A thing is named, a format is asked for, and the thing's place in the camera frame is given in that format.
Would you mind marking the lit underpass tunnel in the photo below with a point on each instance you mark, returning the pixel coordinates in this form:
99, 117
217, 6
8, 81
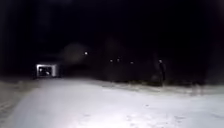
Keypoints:
46, 70

